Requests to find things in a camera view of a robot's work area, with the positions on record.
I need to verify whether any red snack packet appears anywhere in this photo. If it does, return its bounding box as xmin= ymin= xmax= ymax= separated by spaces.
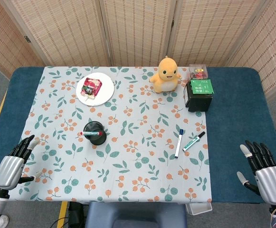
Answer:
xmin=81 ymin=77 xmax=103 ymax=101

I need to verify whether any black pen cup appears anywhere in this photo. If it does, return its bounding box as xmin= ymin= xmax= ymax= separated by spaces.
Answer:
xmin=83 ymin=120 xmax=107 ymax=146

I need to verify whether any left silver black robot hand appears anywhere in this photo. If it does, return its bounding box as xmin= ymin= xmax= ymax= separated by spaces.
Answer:
xmin=0 ymin=134 xmax=43 ymax=190

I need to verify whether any white plastic bin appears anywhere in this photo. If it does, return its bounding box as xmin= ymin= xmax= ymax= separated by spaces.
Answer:
xmin=185 ymin=202 xmax=212 ymax=216

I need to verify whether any red-capped green marker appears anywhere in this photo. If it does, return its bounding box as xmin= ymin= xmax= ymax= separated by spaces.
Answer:
xmin=80 ymin=130 xmax=103 ymax=137

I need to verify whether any clear plastic box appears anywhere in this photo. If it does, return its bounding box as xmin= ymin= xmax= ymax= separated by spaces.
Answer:
xmin=189 ymin=64 xmax=209 ymax=80

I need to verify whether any bamboo folding screen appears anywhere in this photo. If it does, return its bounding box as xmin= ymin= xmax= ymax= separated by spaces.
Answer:
xmin=0 ymin=0 xmax=276 ymax=100

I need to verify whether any black device under table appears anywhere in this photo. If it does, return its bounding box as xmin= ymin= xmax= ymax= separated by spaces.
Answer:
xmin=68 ymin=201 xmax=89 ymax=224

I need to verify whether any green paper packet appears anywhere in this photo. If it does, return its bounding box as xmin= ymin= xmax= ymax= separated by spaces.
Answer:
xmin=190 ymin=79 xmax=214 ymax=95

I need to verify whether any floral leaf berry tablecloth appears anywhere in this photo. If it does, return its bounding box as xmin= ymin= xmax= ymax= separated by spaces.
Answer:
xmin=0 ymin=66 xmax=212 ymax=203

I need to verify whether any white paper plate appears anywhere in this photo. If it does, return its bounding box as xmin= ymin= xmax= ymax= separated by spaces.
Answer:
xmin=76 ymin=72 xmax=115 ymax=106

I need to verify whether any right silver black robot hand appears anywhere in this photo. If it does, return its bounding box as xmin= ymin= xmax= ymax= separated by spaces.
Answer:
xmin=237 ymin=140 xmax=276 ymax=206

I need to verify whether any black cardboard box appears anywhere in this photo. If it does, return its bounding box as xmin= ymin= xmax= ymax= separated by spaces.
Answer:
xmin=184 ymin=79 xmax=214 ymax=113

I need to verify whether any blue padded seat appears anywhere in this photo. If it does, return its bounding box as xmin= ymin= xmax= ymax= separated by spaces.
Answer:
xmin=85 ymin=201 xmax=188 ymax=228

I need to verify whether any black floor cable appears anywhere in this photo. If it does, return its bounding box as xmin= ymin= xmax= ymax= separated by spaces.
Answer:
xmin=50 ymin=216 xmax=70 ymax=228

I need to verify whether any orange plush dinosaur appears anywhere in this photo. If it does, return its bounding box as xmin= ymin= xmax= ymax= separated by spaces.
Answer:
xmin=149 ymin=55 xmax=182 ymax=93

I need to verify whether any black-capped green marker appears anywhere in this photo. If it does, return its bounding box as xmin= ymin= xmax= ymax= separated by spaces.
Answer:
xmin=182 ymin=131 xmax=206 ymax=152

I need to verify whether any white sneaker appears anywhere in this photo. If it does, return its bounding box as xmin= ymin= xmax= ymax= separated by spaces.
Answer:
xmin=0 ymin=215 xmax=10 ymax=228

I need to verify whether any blue-capped white marker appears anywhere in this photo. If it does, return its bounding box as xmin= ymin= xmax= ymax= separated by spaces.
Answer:
xmin=174 ymin=128 xmax=185 ymax=159

